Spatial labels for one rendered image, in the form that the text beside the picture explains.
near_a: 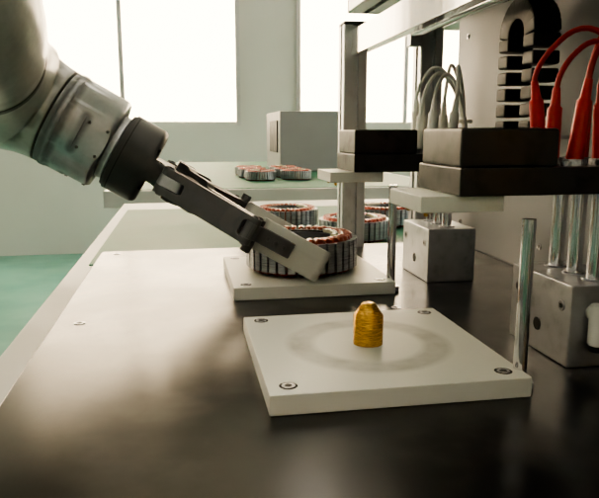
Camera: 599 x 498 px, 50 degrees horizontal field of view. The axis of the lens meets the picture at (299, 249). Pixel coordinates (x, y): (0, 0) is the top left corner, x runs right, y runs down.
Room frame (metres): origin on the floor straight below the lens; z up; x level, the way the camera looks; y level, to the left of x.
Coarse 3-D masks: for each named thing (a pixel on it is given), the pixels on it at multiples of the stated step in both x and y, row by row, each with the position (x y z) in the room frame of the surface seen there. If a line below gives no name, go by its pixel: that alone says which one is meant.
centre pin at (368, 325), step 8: (368, 304) 0.40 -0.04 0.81; (376, 304) 0.41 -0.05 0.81; (360, 312) 0.40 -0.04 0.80; (368, 312) 0.40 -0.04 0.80; (376, 312) 0.40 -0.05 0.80; (360, 320) 0.40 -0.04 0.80; (368, 320) 0.40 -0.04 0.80; (376, 320) 0.40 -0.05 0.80; (360, 328) 0.40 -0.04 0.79; (368, 328) 0.40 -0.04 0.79; (376, 328) 0.40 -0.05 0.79; (360, 336) 0.40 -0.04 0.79; (368, 336) 0.40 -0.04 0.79; (376, 336) 0.40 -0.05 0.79; (360, 344) 0.40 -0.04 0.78; (368, 344) 0.40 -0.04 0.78; (376, 344) 0.40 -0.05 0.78
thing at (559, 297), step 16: (544, 272) 0.43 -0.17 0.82; (560, 272) 0.43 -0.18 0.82; (576, 272) 0.43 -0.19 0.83; (512, 288) 0.46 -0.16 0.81; (544, 288) 0.42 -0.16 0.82; (560, 288) 0.40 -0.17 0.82; (576, 288) 0.39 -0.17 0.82; (592, 288) 0.39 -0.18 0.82; (512, 304) 0.46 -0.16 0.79; (544, 304) 0.42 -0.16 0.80; (560, 304) 0.40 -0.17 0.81; (576, 304) 0.39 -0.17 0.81; (512, 320) 0.46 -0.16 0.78; (544, 320) 0.42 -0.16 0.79; (560, 320) 0.40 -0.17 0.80; (576, 320) 0.39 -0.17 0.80; (544, 336) 0.42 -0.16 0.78; (560, 336) 0.40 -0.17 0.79; (576, 336) 0.39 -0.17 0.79; (544, 352) 0.42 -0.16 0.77; (560, 352) 0.40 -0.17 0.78; (576, 352) 0.39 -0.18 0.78
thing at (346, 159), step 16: (352, 144) 0.63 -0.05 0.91; (368, 144) 0.62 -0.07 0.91; (384, 144) 0.63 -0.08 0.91; (400, 144) 0.63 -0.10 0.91; (416, 144) 0.63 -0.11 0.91; (352, 160) 0.62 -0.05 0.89; (368, 160) 0.62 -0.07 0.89; (384, 160) 0.62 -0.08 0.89; (400, 160) 0.63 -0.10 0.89; (416, 160) 0.63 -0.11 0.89; (320, 176) 0.66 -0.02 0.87; (336, 176) 0.62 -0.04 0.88; (352, 176) 0.62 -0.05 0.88; (368, 176) 0.63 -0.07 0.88; (448, 224) 0.64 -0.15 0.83
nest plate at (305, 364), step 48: (288, 336) 0.42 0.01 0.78; (336, 336) 0.42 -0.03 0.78; (384, 336) 0.42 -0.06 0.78; (432, 336) 0.42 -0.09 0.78; (288, 384) 0.33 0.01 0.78; (336, 384) 0.33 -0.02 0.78; (384, 384) 0.33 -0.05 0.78; (432, 384) 0.34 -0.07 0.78; (480, 384) 0.34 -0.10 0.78; (528, 384) 0.35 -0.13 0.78
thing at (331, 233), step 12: (288, 228) 0.68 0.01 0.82; (300, 228) 0.68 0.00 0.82; (312, 228) 0.68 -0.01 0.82; (324, 228) 0.67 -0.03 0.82; (336, 228) 0.67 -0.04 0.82; (312, 240) 0.60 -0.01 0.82; (324, 240) 0.60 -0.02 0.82; (336, 240) 0.61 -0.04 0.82; (348, 240) 0.62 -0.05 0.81; (252, 252) 0.62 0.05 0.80; (336, 252) 0.60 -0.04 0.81; (348, 252) 0.61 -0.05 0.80; (252, 264) 0.62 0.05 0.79; (264, 264) 0.60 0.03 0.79; (276, 264) 0.60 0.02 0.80; (336, 264) 0.60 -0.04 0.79; (348, 264) 0.61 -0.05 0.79; (276, 276) 0.60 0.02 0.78; (300, 276) 0.59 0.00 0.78
